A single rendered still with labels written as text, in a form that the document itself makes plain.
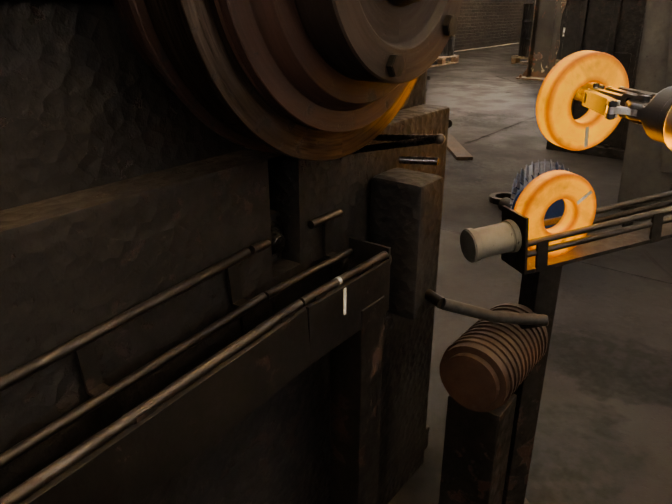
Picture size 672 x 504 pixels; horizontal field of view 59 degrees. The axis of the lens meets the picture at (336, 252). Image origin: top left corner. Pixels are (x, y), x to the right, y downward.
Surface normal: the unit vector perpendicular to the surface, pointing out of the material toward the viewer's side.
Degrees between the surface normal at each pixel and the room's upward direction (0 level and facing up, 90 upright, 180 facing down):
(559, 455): 0
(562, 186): 90
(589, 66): 92
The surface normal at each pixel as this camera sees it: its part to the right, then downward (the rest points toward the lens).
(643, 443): 0.00, -0.92
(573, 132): 0.31, 0.40
